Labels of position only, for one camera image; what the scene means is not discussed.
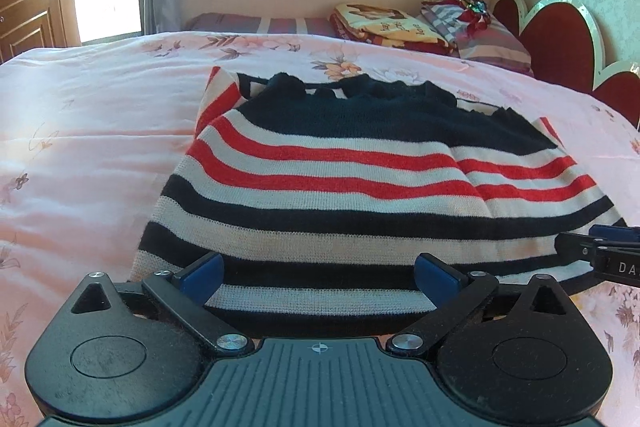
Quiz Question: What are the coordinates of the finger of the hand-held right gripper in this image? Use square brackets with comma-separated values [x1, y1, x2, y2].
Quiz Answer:
[556, 224, 640, 258]

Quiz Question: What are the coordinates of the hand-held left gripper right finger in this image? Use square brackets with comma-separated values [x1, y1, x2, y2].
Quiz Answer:
[386, 253, 568, 355]

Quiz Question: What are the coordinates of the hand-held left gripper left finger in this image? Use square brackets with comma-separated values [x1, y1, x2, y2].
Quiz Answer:
[70, 252, 253, 355]

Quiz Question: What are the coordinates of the striped knit sweater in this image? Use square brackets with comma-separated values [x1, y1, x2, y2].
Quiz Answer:
[129, 66, 629, 339]

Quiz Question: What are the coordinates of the pink floral bed sheet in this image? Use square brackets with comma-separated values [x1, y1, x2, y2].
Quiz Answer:
[0, 29, 640, 427]

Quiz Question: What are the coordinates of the red scalloped headboard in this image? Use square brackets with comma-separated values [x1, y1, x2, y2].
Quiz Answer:
[491, 0, 640, 131]

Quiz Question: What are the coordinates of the folded yellow printed blanket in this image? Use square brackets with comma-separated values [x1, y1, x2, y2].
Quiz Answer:
[329, 2, 459, 56]

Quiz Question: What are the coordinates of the purple striped pillow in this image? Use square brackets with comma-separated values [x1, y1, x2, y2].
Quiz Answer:
[186, 11, 337, 38]

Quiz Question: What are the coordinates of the colourful bundle on pillow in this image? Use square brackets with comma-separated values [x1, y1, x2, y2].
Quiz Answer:
[459, 0, 494, 26]

